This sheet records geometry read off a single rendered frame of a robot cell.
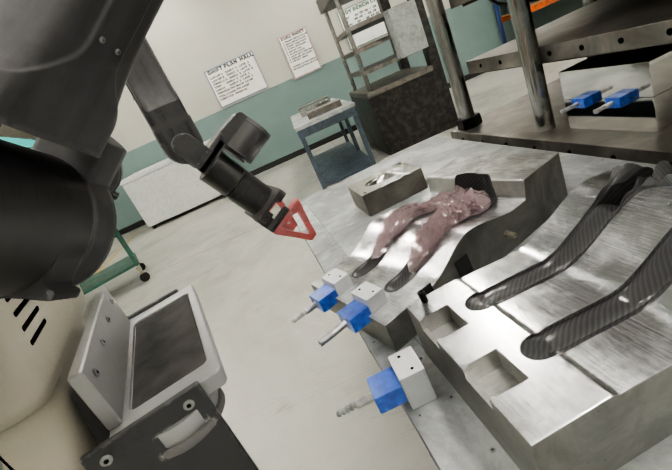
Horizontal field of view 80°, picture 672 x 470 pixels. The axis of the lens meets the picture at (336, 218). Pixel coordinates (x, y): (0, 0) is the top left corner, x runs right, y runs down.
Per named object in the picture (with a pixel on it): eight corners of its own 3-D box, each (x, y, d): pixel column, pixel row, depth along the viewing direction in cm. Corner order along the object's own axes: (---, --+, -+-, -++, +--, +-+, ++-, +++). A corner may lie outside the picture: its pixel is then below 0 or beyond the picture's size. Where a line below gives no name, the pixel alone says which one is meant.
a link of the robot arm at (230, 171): (191, 174, 66) (195, 176, 61) (216, 141, 67) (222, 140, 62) (226, 198, 69) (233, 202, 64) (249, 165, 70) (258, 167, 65)
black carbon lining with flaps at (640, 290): (543, 383, 41) (522, 310, 38) (459, 310, 56) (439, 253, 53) (799, 231, 45) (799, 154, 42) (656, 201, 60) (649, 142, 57)
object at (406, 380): (347, 443, 52) (331, 414, 51) (340, 414, 57) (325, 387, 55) (437, 398, 53) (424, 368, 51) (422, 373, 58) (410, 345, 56)
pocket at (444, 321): (446, 363, 51) (437, 341, 49) (426, 340, 56) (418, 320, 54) (476, 346, 51) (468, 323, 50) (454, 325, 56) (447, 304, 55)
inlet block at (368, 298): (333, 362, 63) (320, 336, 61) (319, 350, 67) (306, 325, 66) (393, 313, 68) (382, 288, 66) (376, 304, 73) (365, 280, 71)
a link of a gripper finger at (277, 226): (314, 216, 74) (275, 187, 70) (330, 223, 68) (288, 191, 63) (293, 247, 73) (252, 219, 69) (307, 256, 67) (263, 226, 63)
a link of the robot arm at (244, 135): (163, 147, 66) (166, 147, 58) (205, 92, 67) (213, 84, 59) (225, 189, 71) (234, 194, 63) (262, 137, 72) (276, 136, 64)
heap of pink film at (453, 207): (421, 276, 69) (406, 238, 67) (363, 256, 84) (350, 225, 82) (512, 204, 79) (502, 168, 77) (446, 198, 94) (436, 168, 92)
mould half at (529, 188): (396, 352, 64) (372, 297, 60) (320, 304, 86) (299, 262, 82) (569, 200, 83) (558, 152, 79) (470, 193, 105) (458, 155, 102)
